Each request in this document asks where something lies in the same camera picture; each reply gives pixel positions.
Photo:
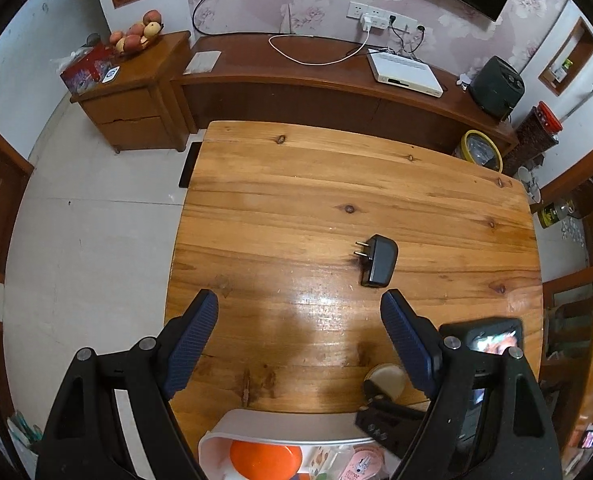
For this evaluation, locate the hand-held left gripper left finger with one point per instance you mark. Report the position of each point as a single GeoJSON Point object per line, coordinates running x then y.
{"type": "Point", "coordinates": [191, 345]}

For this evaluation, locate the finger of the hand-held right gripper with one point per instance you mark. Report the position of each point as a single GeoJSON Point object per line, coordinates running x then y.
{"type": "Point", "coordinates": [391, 425]}

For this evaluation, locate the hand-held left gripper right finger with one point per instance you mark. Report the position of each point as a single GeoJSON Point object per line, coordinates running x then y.
{"type": "Point", "coordinates": [411, 345]}

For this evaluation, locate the black plug adapter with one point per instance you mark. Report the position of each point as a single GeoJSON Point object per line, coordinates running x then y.
{"type": "Point", "coordinates": [380, 260]}

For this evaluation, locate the white plastic bin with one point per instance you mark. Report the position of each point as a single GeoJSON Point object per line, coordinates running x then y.
{"type": "Point", "coordinates": [216, 440]}

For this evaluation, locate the orange round case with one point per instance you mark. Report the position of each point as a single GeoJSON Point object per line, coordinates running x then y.
{"type": "Point", "coordinates": [264, 460]}

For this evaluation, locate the pink round container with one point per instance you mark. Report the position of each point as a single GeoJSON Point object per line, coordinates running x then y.
{"type": "Point", "coordinates": [361, 465]}

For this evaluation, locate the green jar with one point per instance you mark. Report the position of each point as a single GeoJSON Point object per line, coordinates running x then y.
{"type": "Point", "coordinates": [556, 214]}

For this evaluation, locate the white cup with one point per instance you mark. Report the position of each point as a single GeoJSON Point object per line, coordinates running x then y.
{"type": "Point", "coordinates": [528, 182]}

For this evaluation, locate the yellow rimmed round container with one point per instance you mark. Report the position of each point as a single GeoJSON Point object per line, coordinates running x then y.
{"type": "Point", "coordinates": [478, 152]}

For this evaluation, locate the jar with red lid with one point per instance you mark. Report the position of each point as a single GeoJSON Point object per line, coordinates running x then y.
{"type": "Point", "coordinates": [533, 135]}

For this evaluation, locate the wooden side cabinet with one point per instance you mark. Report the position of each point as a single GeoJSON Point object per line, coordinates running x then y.
{"type": "Point", "coordinates": [136, 105]}

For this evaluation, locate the dark green air fryer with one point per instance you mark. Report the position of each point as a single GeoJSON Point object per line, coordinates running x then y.
{"type": "Point", "coordinates": [496, 87]}

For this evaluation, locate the metal rod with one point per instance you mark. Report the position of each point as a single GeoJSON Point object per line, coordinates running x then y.
{"type": "Point", "coordinates": [588, 92]}

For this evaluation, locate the white router box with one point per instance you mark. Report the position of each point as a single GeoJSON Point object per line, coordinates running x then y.
{"type": "Point", "coordinates": [404, 72]}

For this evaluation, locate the long wooden media stand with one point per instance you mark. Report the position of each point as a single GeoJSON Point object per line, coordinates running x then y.
{"type": "Point", "coordinates": [301, 90]}

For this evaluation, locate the small white blue card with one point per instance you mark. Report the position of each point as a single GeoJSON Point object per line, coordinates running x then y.
{"type": "Point", "coordinates": [111, 74]}

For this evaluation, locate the white sheet of paper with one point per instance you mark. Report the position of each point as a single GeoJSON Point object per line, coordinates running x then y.
{"type": "Point", "coordinates": [202, 62]}

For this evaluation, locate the red printed box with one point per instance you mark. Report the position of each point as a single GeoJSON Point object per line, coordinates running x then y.
{"type": "Point", "coordinates": [84, 70]}

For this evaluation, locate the bowl of fruit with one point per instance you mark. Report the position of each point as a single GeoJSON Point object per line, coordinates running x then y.
{"type": "Point", "coordinates": [136, 35]}

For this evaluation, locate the white charger plug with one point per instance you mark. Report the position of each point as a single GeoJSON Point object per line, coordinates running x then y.
{"type": "Point", "coordinates": [367, 23]}

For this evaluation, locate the white wall socket strip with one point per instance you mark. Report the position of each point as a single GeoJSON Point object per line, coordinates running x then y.
{"type": "Point", "coordinates": [381, 12]}

